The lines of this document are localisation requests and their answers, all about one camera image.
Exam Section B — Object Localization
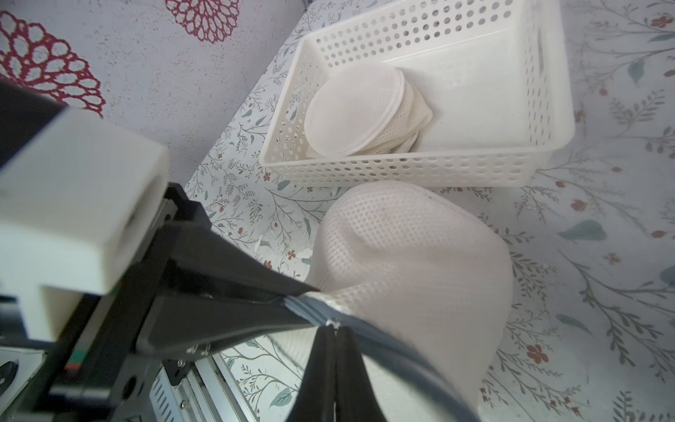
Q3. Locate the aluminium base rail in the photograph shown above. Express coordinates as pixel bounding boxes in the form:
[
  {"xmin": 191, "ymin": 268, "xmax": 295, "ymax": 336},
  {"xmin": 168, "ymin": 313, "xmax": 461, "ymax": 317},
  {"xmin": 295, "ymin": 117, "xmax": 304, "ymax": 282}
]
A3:
[{"xmin": 126, "ymin": 352, "xmax": 259, "ymax": 422}]

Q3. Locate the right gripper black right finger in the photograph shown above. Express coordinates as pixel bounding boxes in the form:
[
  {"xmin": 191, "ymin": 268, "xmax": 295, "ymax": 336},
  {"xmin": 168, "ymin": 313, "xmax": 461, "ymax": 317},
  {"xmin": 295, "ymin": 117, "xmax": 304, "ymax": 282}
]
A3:
[{"xmin": 335, "ymin": 327, "xmax": 386, "ymax": 422}]

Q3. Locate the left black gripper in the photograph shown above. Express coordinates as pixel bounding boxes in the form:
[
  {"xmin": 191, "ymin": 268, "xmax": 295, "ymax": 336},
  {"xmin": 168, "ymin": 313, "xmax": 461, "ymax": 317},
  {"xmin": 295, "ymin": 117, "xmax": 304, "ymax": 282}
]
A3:
[{"xmin": 1, "ymin": 183, "xmax": 319, "ymax": 421}]

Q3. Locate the white perforated plastic basket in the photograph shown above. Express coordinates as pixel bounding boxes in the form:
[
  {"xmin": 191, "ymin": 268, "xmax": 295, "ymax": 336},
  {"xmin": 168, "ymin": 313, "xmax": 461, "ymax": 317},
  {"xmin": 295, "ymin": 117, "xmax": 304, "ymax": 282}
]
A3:
[{"xmin": 259, "ymin": 1, "xmax": 575, "ymax": 187}]

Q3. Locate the white round plate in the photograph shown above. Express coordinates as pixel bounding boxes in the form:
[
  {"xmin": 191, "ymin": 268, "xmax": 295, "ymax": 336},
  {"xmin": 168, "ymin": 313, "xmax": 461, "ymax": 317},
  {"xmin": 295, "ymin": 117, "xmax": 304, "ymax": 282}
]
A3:
[{"xmin": 304, "ymin": 63, "xmax": 433, "ymax": 158}]

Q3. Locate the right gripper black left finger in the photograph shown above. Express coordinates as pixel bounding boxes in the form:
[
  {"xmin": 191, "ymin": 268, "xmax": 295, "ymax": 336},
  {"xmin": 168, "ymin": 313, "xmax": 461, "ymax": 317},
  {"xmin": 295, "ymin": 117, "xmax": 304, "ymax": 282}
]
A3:
[{"xmin": 287, "ymin": 326, "xmax": 337, "ymax": 422}]

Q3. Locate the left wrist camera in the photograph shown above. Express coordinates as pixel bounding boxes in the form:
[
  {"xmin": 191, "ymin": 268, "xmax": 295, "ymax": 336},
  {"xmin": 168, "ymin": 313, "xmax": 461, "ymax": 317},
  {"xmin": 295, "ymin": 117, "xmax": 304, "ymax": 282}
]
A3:
[{"xmin": 1, "ymin": 108, "xmax": 169, "ymax": 342}]

